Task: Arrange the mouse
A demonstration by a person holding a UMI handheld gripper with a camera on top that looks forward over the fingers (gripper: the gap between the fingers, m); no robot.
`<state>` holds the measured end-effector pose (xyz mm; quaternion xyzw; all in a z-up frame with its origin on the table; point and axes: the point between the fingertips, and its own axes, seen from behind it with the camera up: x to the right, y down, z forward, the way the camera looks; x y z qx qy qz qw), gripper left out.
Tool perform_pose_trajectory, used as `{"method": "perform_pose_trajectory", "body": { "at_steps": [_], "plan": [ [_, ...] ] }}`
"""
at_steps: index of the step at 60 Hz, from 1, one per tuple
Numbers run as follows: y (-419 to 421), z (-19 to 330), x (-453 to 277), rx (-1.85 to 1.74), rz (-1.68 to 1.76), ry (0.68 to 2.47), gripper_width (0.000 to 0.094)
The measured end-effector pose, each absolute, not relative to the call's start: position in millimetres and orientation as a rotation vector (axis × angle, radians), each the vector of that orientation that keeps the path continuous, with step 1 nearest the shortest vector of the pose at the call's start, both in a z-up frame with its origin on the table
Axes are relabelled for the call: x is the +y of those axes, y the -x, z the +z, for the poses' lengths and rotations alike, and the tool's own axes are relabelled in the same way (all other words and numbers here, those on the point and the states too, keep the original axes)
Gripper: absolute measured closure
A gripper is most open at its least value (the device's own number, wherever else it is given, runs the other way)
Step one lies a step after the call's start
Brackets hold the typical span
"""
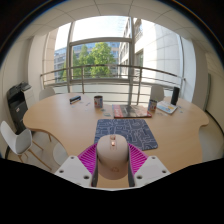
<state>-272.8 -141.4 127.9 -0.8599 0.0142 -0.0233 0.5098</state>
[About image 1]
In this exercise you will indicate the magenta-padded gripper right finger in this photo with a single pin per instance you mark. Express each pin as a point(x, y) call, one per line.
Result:
point(153, 170)

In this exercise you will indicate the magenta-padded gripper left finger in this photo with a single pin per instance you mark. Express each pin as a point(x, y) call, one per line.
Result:
point(71, 170)

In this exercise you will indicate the beige computer mouse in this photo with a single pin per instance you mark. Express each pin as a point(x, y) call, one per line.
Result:
point(112, 156)

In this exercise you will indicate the dark blue patterned mouse pad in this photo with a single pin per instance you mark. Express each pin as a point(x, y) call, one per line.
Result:
point(140, 131)

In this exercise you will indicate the round white table base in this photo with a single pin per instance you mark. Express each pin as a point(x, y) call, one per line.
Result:
point(60, 154)

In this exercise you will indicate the white chair with wooden legs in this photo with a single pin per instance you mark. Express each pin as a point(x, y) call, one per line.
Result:
point(18, 141)

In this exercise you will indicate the red and grey magazine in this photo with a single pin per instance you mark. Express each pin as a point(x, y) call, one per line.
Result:
point(130, 111)

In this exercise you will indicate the white and blue booklet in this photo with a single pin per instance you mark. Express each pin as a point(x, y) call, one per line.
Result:
point(167, 107)

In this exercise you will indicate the printed mug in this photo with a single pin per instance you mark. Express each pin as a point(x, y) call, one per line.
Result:
point(152, 105)
point(98, 101)

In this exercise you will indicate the small black box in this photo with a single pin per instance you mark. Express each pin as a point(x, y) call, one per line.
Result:
point(75, 99)

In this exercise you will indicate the black cylindrical speaker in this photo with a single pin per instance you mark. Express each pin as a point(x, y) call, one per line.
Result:
point(175, 96)

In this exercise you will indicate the black office printer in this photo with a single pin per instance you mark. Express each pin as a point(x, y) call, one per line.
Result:
point(16, 106)

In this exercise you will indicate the metal balcony railing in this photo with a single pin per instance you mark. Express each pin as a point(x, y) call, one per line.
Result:
point(106, 66)

